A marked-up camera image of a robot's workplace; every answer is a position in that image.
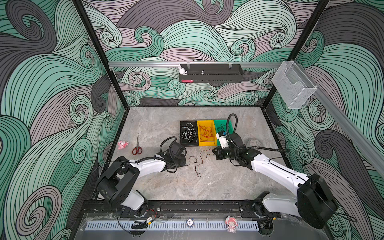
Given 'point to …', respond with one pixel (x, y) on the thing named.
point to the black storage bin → (184, 141)
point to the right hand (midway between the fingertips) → (213, 150)
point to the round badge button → (190, 222)
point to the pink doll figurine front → (231, 223)
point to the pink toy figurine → (122, 144)
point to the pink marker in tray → (189, 81)
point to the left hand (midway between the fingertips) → (185, 160)
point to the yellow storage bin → (211, 141)
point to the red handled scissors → (137, 149)
